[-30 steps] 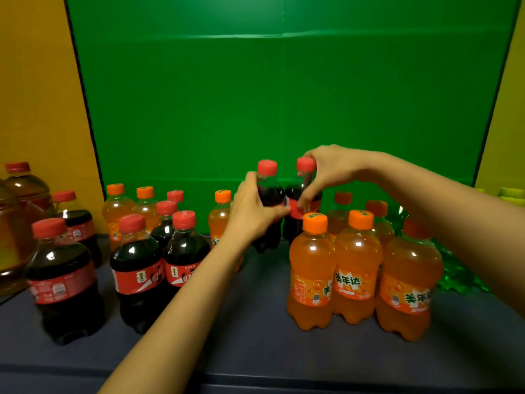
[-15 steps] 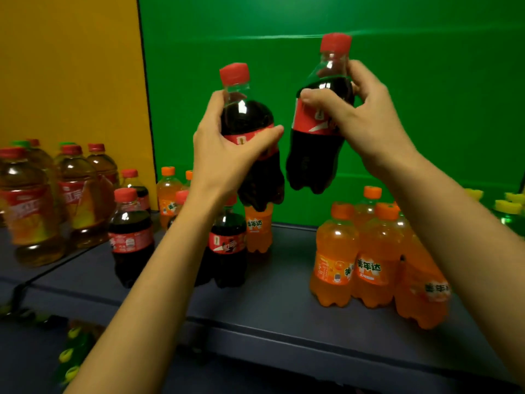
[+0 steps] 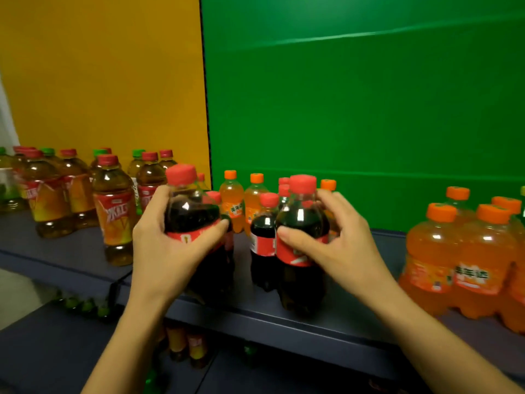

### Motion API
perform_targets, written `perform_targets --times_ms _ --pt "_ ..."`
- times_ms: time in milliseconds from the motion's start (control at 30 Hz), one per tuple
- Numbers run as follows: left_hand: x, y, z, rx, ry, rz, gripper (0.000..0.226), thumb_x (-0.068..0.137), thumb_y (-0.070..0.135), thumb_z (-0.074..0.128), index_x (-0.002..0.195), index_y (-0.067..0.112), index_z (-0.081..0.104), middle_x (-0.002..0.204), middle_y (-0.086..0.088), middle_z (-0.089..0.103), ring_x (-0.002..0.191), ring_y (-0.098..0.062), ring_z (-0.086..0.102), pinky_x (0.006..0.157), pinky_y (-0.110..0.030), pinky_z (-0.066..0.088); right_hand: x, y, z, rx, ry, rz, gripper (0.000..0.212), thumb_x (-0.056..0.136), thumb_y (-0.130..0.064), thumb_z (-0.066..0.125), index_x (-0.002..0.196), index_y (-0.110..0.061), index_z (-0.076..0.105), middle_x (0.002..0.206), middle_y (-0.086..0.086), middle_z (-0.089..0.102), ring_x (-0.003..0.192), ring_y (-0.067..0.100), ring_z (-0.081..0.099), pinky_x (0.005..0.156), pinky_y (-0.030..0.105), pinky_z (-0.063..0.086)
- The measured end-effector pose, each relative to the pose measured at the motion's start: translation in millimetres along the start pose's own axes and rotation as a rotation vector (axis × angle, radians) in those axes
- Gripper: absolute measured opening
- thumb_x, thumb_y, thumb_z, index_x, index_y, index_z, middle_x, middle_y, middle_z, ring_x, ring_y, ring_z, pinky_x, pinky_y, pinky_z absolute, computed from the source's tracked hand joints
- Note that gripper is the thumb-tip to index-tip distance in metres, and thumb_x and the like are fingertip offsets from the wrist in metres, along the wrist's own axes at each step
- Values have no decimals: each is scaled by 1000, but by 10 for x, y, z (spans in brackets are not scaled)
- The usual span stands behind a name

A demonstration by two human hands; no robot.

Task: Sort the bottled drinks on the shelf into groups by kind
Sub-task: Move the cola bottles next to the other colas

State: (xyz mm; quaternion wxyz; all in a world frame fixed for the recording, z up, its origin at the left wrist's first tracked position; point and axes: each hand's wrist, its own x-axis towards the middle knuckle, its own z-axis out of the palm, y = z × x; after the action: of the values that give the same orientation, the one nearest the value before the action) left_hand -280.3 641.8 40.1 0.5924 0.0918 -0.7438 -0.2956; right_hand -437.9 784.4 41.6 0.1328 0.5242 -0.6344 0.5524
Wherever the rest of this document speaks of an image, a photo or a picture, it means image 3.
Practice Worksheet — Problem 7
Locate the person's left hand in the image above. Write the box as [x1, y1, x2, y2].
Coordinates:
[131, 185, 230, 312]

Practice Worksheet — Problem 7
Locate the white shelf side post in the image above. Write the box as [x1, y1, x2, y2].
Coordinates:
[0, 77, 20, 154]

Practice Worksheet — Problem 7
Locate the person's right hand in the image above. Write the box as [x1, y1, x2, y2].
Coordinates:
[277, 189, 401, 312]

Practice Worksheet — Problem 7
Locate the red-capped black cola bottle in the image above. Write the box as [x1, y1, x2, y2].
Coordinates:
[275, 174, 331, 316]
[249, 192, 279, 293]
[164, 164, 230, 300]

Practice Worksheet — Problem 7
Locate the orange backing board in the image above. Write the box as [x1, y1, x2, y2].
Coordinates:
[0, 0, 212, 189]

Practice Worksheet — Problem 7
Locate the group of dark cola bottles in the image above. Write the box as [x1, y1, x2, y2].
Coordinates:
[206, 177, 292, 283]

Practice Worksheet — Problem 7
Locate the green-capped pale tea bottle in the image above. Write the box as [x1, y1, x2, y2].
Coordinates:
[127, 149, 147, 216]
[90, 149, 108, 177]

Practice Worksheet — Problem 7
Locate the group of orange soda bottles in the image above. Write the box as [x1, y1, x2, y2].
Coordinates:
[197, 170, 525, 335]

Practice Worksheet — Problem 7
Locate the person's right forearm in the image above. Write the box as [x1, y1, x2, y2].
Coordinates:
[367, 282, 525, 394]

